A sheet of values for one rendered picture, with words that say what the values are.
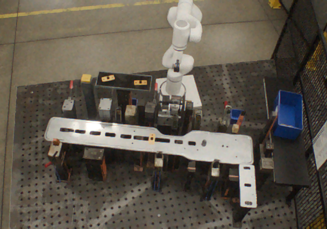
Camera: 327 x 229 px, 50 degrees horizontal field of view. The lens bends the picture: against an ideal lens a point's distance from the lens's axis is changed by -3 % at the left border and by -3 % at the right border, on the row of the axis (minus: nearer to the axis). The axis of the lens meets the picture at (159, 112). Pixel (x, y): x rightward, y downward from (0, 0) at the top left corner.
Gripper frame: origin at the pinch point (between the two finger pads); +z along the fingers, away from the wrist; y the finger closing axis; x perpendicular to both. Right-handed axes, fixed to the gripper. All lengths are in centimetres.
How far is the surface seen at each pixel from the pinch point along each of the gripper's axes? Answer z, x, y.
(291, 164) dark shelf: 42, 79, 36
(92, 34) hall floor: 144, -105, -183
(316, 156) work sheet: 27, 90, 37
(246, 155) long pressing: 45, 51, 30
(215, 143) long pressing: 45, 31, 23
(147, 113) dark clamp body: 38.0, -15.7, 9.4
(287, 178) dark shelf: 42, 76, 46
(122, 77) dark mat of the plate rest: 28.7, -35.6, -12.0
